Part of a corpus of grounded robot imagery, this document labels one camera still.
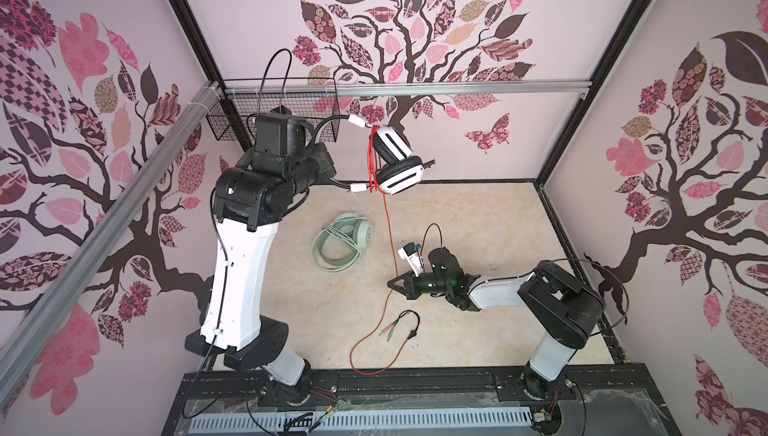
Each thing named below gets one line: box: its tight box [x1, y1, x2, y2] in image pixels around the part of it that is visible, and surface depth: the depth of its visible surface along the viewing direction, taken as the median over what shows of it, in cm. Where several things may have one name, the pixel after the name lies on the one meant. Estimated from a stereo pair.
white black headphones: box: [374, 125, 425, 195], surface depth 56 cm
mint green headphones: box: [310, 212, 374, 273], surface depth 99 cm
